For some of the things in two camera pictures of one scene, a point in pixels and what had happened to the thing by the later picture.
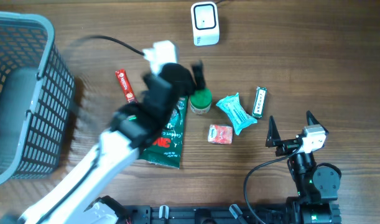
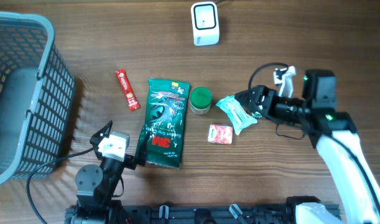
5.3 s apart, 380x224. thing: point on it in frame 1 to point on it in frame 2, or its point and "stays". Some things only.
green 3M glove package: [166, 150] stays
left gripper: [201, 78] to [130, 162]
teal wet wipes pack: [234, 107] stays
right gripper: [273, 140] to [262, 91]
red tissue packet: [220, 134] stays
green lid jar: [201, 101] stays
